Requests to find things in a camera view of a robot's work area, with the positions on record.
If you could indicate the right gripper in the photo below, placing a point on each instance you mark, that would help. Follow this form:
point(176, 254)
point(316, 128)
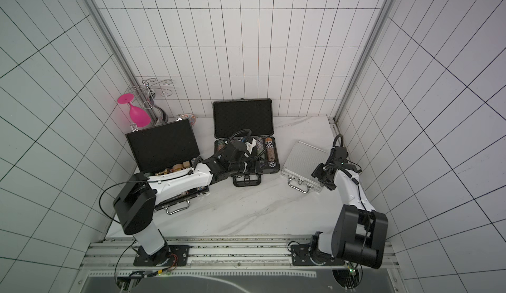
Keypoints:
point(321, 174)

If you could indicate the silver poker case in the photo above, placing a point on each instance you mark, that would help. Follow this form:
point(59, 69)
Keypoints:
point(301, 163)

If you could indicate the black poker case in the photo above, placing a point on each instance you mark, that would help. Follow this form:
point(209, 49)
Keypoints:
point(160, 148)
point(250, 121)

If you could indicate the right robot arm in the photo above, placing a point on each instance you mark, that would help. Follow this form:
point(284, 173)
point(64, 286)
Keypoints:
point(359, 236)

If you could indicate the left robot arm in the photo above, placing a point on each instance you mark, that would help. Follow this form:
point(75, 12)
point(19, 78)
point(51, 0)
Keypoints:
point(136, 202)

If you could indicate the pink wine glass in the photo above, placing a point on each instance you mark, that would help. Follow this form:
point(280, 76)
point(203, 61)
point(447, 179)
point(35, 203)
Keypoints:
point(137, 115)

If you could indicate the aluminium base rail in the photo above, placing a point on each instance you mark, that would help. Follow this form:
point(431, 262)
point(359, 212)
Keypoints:
point(210, 257)

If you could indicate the metal wire glass rack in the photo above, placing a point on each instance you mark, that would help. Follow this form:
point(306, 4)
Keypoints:
point(149, 91)

